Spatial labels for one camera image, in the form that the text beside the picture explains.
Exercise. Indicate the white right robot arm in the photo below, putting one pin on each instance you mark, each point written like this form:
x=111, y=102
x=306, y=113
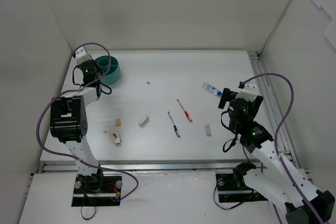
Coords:
x=283, y=184

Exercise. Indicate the aluminium front rail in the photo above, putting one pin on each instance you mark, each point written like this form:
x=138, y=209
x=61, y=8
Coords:
x=70, y=166

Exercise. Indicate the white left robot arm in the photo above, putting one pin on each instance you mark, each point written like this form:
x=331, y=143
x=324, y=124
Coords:
x=68, y=123

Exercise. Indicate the clear blue-capped spray bottle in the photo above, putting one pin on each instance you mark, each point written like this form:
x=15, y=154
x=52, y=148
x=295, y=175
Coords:
x=211, y=89

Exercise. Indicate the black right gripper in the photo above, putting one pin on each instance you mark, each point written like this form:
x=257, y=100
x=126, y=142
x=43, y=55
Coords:
x=223, y=98

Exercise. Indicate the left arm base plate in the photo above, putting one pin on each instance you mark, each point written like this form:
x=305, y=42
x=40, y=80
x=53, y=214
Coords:
x=105, y=192

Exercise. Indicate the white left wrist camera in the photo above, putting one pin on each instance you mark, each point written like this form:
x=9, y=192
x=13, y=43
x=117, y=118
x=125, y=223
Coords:
x=80, y=55

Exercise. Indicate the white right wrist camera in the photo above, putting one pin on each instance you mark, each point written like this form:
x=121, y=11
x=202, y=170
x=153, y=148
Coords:
x=249, y=92

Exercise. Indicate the dark blue gel pen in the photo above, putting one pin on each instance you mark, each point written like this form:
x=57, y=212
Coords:
x=174, y=125

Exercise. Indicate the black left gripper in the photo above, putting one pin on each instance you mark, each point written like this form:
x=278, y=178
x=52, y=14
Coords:
x=79, y=69

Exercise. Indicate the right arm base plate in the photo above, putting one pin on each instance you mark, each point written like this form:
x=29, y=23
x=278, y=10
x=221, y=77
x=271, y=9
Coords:
x=231, y=188

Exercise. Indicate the small tan eraser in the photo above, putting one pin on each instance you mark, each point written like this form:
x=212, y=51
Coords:
x=117, y=122

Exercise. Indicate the aluminium right side rail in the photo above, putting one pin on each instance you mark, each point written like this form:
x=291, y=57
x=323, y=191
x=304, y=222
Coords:
x=269, y=114

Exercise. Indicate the teal round divided container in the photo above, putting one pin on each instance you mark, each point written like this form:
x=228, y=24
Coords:
x=114, y=72

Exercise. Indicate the red gel pen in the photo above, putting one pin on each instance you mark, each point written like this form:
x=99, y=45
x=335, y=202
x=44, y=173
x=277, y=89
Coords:
x=185, y=111

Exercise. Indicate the long white eraser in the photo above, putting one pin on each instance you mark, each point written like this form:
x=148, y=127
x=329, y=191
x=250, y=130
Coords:
x=208, y=130

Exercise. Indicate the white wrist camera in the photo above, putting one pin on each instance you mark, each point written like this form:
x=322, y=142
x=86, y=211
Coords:
x=249, y=92
x=80, y=55

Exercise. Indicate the eraser block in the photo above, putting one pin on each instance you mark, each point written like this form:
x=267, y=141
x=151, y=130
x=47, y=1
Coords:
x=144, y=121

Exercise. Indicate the aluminium rail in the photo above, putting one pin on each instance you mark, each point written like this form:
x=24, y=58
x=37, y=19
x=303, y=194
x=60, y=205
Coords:
x=269, y=114
x=70, y=166

